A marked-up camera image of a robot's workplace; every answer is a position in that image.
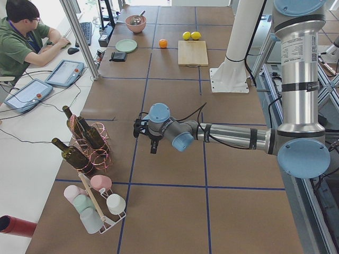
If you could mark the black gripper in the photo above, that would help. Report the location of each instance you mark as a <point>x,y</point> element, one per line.
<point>152,138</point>

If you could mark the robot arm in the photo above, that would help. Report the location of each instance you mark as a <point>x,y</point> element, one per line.
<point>299,141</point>

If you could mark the light green plate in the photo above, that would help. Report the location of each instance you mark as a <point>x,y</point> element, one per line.
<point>126,45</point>

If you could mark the white plastic cup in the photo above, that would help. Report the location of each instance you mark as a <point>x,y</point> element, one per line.
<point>116,204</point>

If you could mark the dark green wine bottle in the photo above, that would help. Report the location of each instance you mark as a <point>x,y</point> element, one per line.
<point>75,157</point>

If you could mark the mint green plastic cup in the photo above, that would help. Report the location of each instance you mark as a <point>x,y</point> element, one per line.
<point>81,202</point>

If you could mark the dark grey folded cloth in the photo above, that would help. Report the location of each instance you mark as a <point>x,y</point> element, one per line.
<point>118,56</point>

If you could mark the pale pink plastic cup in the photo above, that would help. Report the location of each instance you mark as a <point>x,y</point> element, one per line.
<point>72,191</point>

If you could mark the bamboo cutting board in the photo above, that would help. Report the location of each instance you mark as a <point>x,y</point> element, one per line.
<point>192,53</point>

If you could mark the grey blue plastic cup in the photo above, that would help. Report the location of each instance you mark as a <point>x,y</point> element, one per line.
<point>91,220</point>

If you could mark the orange mandarin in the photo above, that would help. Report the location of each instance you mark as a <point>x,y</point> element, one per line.
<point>163,43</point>

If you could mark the blue teach pendant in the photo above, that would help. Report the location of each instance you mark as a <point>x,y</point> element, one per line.
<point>29,96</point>
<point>65,74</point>

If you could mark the lower yellow lemon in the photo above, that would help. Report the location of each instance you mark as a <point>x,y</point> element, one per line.
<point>186,35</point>

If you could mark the yellow lemon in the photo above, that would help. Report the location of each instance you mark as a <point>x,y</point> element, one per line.
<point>186,35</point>
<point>195,35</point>

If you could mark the upper yellow lemon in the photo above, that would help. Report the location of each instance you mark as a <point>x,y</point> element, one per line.
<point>195,35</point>

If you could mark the pink bowl with ice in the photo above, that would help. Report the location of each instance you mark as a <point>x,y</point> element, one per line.
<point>135,27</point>

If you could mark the metal scoop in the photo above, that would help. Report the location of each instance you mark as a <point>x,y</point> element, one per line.
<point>136,20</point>

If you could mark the black computer mouse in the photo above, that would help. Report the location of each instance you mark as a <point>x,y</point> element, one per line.
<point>72,50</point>

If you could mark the black keyboard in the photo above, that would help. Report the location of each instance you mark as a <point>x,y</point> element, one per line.
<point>86,28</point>

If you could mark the red cylinder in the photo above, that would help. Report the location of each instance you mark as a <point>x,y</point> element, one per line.
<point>15,226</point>

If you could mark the person in green shirt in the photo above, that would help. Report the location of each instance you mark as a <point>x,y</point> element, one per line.
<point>25,41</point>

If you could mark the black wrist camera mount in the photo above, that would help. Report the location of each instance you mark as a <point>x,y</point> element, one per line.
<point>140,125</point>

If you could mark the copper wire wine rack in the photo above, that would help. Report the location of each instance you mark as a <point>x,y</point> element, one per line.
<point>100,162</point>

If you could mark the white wire cup rack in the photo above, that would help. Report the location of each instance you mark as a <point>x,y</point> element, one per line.
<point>99,202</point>

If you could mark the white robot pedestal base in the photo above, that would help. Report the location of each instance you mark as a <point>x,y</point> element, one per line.
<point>230,76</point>

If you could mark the aluminium frame post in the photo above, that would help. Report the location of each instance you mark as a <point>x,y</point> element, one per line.
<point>77,31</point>

